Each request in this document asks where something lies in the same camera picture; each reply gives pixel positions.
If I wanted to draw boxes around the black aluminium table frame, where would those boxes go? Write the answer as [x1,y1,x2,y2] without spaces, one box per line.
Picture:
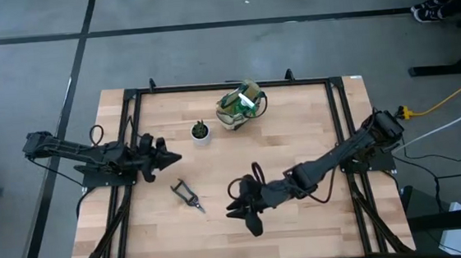
[56,58,417,258]

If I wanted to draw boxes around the white cable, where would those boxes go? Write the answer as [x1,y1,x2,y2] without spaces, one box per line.
[388,99,461,153]

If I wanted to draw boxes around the beige canvas gardening bag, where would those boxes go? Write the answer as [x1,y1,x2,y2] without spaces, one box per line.
[213,76,271,132]

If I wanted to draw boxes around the black desk foot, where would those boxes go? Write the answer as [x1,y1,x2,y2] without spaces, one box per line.
[407,40,461,79]

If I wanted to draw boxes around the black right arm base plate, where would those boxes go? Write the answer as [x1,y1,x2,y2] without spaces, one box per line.
[338,150,397,175]

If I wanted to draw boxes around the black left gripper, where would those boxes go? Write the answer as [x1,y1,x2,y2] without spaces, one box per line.
[131,130,185,185]

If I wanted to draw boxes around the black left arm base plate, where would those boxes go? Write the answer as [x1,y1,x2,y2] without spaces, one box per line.
[72,159,140,191]

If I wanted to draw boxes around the small plant in white pot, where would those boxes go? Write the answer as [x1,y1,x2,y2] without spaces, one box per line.
[189,118,212,148]

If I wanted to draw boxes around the green spray bottle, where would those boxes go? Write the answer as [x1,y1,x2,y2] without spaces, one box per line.
[218,89,260,121]

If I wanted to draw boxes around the person's black shoe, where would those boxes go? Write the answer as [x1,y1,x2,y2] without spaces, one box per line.
[409,0,441,13]
[413,4,448,25]

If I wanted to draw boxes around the yellow power cable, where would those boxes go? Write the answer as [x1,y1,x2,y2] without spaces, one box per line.
[394,70,461,122]

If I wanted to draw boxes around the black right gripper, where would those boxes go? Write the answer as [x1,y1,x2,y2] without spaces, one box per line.
[223,169,296,241]

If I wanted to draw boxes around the black pruning shears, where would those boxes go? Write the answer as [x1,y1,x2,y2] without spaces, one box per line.
[168,176,206,217]

